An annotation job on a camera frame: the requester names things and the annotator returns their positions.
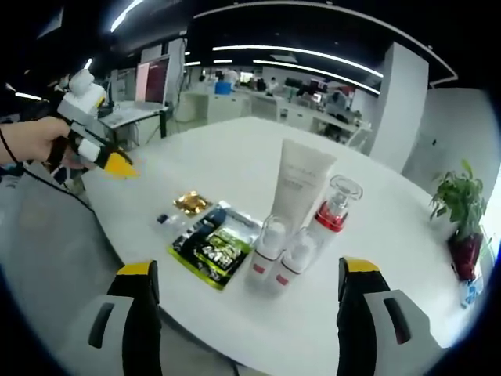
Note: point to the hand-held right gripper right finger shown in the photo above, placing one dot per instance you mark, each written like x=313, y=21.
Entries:
x=354, y=297

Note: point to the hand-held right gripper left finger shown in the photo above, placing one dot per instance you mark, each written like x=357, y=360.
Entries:
x=139, y=290

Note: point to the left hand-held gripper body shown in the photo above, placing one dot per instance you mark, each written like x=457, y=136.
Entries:
x=84, y=100

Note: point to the small white skincare bottle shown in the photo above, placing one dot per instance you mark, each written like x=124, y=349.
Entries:
x=291, y=266
x=264, y=258

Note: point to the large red-collared skincare bottle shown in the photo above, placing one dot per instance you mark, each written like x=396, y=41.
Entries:
x=332, y=219

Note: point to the white skincare tube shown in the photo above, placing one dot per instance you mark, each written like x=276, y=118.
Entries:
x=299, y=180

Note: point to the blue storage box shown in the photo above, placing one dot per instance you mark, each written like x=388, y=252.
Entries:
x=223, y=87

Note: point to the person's left hand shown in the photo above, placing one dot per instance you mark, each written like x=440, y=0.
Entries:
x=39, y=141

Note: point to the black laptop stand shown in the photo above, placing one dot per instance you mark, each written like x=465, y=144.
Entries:
x=162, y=123

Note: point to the open silver laptop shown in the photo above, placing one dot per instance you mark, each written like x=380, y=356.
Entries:
x=152, y=84

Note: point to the clear sample packet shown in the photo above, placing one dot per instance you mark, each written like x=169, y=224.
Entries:
x=172, y=224

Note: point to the green black sachet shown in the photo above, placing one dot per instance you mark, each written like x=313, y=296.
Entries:
x=211, y=254

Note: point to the gold foil packet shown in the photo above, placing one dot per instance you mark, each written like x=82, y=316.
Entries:
x=192, y=202

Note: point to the grey mesh office chair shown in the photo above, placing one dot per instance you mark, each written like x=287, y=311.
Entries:
x=58, y=235

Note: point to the long ceiling light strip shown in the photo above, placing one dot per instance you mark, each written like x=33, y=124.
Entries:
x=125, y=13
x=317, y=72
x=297, y=55

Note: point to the blue grey sachet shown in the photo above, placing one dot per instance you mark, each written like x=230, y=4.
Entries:
x=231, y=221

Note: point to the blue tissue pack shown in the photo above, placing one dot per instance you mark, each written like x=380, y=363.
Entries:
x=473, y=293

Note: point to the dark red plant pot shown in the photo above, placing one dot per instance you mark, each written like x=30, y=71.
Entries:
x=467, y=256

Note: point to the green potted plant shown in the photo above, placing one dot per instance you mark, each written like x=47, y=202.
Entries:
x=462, y=199

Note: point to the row of white office desks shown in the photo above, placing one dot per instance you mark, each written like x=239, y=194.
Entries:
x=282, y=113

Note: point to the white square column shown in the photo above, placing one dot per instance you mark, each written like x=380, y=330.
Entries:
x=399, y=109

